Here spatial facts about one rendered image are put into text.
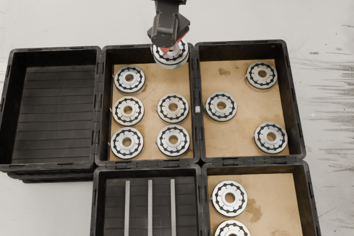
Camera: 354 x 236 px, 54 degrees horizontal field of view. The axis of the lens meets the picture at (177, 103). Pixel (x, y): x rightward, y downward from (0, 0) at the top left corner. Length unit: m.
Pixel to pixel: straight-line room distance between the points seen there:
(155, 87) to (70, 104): 0.29
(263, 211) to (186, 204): 0.23
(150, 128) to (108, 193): 0.24
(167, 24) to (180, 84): 0.44
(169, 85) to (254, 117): 0.30
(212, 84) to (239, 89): 0.09
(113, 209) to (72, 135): 0.27
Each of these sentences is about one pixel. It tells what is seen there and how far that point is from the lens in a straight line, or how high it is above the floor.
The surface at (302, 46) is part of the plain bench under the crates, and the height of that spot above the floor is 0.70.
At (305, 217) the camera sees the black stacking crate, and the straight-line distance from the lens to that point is 1.08.
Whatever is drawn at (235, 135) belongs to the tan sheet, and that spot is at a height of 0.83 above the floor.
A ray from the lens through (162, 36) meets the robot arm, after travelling 0.79.
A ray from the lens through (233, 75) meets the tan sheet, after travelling 1.22.
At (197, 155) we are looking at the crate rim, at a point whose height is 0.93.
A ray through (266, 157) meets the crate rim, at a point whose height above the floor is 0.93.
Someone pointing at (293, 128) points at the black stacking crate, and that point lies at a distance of 1.11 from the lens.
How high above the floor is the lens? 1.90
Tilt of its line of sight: 67 degrees down
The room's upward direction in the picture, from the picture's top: 2 degrees counter-clockwise
